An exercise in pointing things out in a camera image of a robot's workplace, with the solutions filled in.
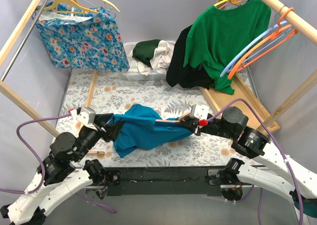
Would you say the white floral print t-shirt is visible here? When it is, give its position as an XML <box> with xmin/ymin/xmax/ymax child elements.
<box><xmin>128</xmin><ymin>59</ymin><xmax>153</xmax><ymax>75</ymax></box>

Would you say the beige wooden hanger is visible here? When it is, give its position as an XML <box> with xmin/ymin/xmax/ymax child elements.
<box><xmin>156</xmin><ymin>112</ymin><xmax>190</xmax><ymax>123</ymax></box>

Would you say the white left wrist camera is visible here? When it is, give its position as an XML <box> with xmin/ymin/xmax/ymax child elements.
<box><xmin>68</xmin><ymin>107</ymin><xmax>97</xmax><ymax>131</ymax></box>

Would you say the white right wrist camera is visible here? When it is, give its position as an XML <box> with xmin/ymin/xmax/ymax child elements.
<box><xmin>190</xmin><ymin>105</ymin><xmax>210</xmax><ymax>126</ymax></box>

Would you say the blue t-shirt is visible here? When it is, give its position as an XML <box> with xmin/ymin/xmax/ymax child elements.
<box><xmin>109</xmin><ymin>104</ymin><xmax>193</xmax><ymax>158</ymax></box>

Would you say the left wooden clothes rack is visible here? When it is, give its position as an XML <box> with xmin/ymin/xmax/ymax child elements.
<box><xmin>0</xmin><ymin>0</ymin><xmax>106</xmax><ymax>159</ymax></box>

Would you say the light blue hanger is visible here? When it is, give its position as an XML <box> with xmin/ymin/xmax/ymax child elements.
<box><xmin>219</xmin><ymin>5</ymin><xmax>293</xmax><ymax>78</ymax></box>

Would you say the yellow plastic hanger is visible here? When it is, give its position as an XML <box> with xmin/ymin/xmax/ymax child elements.
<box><xmin>43</xmin><ymin>0</ymin><xmax>99</xmax><ymax>14</ymax></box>

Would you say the right wooden clothes rack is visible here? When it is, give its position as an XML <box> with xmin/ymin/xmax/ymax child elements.
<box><xmin>220</xmin><ymin>0</ymin><xmax>317</xmax><ymax>126</ymax></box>

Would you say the metal rod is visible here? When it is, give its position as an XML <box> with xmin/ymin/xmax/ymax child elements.
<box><xmin>0</xmin><ymin>0</ymin><xmax>49</xmax><ymax>82</ymax></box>

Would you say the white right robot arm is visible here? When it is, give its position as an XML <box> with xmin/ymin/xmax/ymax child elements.
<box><xmin>96</xmin><ymin>104</ymin><xmax>317</xmax><ymax>218</ymax></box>

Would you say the white perforated plastic basket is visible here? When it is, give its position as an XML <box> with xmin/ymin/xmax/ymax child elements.
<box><xmin>123</xmin><ymin>39</ymin><xmax>175</xmax><ymax>81</ymax></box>

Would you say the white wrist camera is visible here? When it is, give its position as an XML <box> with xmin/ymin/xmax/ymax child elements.
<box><xmin>68</xmin><ymin>107</ymin><xmax>97</xmax><ymax>131</ymax></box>
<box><xmin>190</xmin><ymin>105</ymin><xmax>210</xmax><ymax>126</ymax></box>

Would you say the black t-shirt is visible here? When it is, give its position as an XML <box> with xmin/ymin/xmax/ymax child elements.
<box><xmin>166</xmin><ymin>25</ymin><xmax>214</xmax><ymax>89</ymax></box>

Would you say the right wooden rack base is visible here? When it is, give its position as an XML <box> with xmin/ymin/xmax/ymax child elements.
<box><xmin>198</xmin><ymin>70</ymin><xmax>282</xmax><ymax>133</ymax></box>

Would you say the bright green t-shirt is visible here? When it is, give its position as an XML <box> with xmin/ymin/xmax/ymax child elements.
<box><xmin>183</xmin><ymin>0</ymin><xmax>271</xmax><ymax>95</ymax></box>

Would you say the green and grey raglan shirt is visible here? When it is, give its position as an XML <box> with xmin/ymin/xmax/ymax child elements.
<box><xmin>128</xmin><ymin>39</ymin><xmax>174</xmax><ymax>74</ymax></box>

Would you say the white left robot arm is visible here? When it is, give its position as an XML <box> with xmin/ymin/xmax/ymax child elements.
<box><xmin>0</xmin><ymin>113</ymin><xmax>123</xmax><ymax>225</ymax></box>

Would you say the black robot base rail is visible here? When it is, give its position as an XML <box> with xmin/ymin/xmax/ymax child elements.
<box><xmin>99</xmin><ymin>167</ymin><xmax>245</xmax><ymax>197</ymax></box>

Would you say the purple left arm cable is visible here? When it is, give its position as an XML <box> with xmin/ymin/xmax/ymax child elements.
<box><xmin>0</xmin><ymin>114</ymin><xmax>117</xmax><ymax>215</ymax></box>

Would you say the blue floral garment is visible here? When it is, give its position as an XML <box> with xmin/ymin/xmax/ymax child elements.
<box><xmin>36</xmin><ymin>4</ymin><xmax>129</xmax><ymax>72</ymax></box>

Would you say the orange plastic hanger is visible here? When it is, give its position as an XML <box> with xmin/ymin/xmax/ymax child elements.
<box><xmin>227</xmin><ymin>6</ymin><xmax>299</xmax><ymax>81</ymax></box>

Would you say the floral patterned table mat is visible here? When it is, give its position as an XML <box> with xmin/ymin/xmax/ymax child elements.
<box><xmin>47</xmin><ymin>67</ymin><xmax>275</xmax><ymax>168</ymax></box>

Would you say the wooden clothes rack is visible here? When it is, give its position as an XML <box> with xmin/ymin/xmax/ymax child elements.
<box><xmin>0</xmin><ymin>0</ymin><xmax>106</xmax><ymax>159</ymax></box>
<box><xmin>220</xmin><ymin>0</ymin><xmax>317</xmax><ymax>126</ymax></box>

